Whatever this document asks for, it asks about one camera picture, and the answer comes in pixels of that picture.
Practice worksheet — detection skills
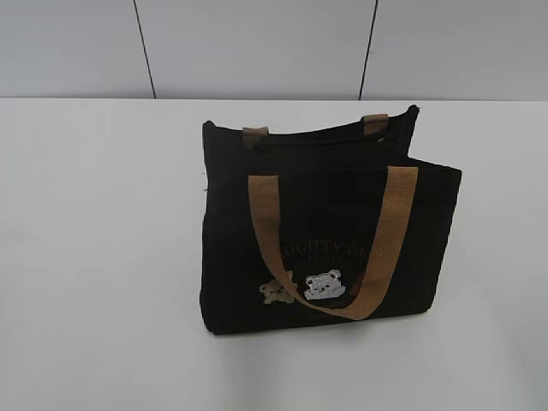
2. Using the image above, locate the black canvas tote bag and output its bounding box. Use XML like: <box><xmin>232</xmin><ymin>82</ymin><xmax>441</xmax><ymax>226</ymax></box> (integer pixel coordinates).
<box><xmin>200</xmin><ymin>105</ymin><xmax>462</xmax><ymax>335</ymax></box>

